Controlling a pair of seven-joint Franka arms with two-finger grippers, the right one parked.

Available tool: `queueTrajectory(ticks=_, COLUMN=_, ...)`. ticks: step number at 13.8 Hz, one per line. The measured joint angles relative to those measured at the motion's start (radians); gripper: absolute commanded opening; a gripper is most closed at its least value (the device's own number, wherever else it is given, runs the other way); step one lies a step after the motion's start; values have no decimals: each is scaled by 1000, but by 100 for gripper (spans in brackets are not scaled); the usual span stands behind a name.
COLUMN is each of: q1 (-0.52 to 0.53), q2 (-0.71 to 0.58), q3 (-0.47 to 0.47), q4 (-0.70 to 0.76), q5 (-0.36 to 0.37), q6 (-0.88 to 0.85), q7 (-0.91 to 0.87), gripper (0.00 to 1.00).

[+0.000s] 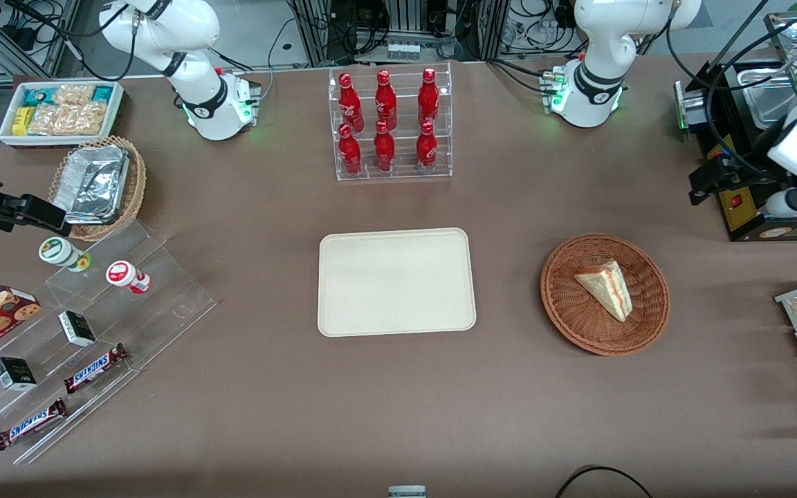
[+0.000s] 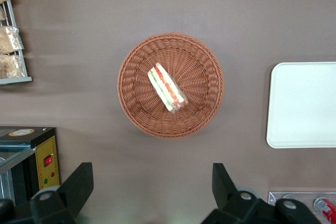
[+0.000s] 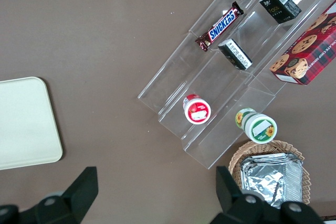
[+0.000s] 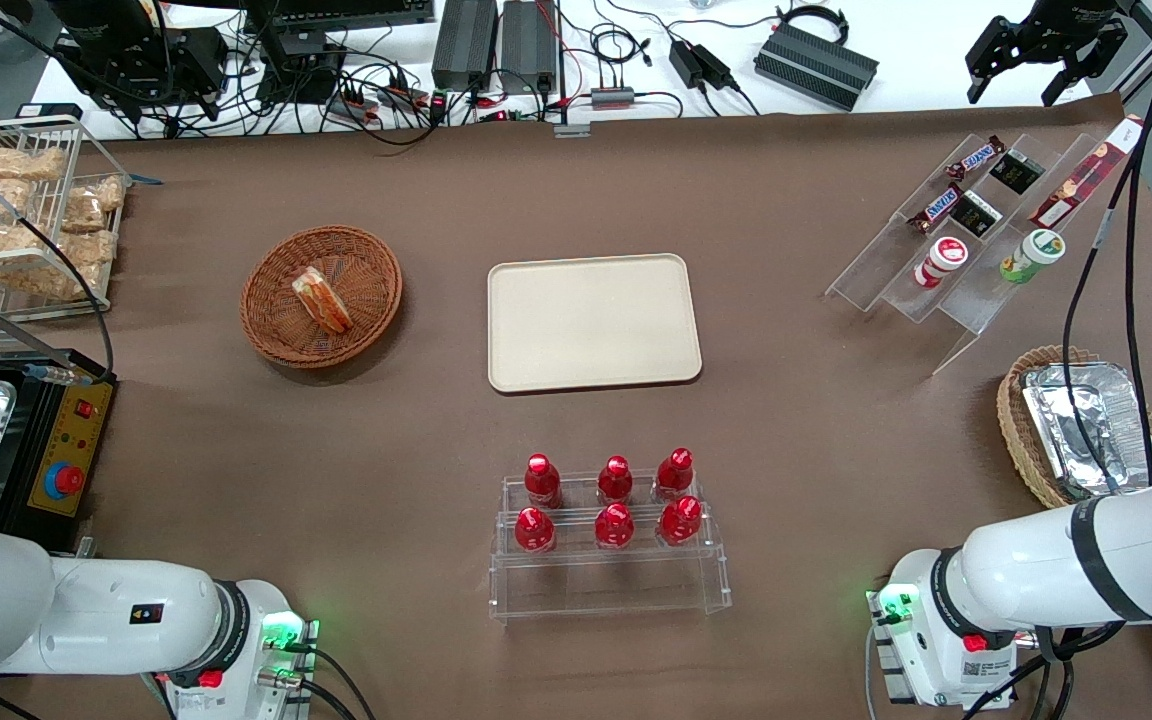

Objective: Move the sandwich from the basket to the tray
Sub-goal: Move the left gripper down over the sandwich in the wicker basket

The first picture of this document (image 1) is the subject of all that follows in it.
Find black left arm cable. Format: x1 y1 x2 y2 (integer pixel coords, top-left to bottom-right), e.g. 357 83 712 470
665 0 797 182

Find white rectangular snack bin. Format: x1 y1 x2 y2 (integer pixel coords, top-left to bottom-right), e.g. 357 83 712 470
0 80 125 149

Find cream plastic serving tray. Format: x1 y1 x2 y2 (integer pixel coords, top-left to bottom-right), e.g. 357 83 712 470
318 228 477 338

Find light oval wicker basket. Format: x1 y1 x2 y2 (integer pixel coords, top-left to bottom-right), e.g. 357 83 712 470
48 135 147 242

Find Snickers chocolate bar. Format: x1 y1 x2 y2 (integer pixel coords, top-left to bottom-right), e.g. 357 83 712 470
63 342 130 396
0 398 68 452

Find black hot food warmer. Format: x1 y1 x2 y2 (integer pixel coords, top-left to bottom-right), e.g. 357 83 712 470
674 10 797 243

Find round brown wicker basket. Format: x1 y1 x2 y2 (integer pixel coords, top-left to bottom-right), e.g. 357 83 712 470
540 234 670 357

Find stacked aluminium foil containers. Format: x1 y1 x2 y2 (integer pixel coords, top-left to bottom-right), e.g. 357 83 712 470
52 144 130 226

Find green cap yogurt bottle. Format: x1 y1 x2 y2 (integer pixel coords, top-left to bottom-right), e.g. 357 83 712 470
38 237 93 273

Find small clear cracker bag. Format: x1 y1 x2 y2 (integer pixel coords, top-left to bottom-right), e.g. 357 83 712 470
53 84 95 107

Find clear acrylic bottle rack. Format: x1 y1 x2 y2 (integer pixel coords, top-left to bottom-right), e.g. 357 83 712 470
328 62 453 183

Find rectangular steel pan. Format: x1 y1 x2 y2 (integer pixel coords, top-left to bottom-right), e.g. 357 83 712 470
738 61 797 131

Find clear acrylic step display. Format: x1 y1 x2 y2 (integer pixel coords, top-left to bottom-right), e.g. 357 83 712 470
0 218 218 466

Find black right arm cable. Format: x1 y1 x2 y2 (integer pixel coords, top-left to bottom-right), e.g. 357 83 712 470
1 0 138 82

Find triangle sandwich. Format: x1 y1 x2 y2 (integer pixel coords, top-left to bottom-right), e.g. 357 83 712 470
574 260 631 323

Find aluminium frame rack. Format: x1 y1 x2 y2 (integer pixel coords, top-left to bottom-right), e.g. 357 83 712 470
286 0 511 68

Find small black box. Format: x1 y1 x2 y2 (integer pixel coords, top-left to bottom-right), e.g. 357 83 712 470
57 310 98 348
0 356 38 392

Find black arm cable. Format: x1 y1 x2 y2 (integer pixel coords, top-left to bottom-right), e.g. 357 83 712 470
665 0 797 182
1 0 138 82

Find large clear cracker bag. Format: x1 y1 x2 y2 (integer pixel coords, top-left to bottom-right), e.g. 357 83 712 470
27 102 108 136

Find red cap yogurt bottle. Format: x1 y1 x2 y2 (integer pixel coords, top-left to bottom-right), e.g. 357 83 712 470
105 259 152 295

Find black looped table cable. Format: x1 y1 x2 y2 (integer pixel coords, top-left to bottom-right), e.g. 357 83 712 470
554 465 655 498

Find red cola bottle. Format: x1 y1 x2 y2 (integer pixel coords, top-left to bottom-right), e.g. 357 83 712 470
338 73 365 133
374 69 398 131
416 121 439 174
338 124 363 176
417 67 440 128
374 120 396 172

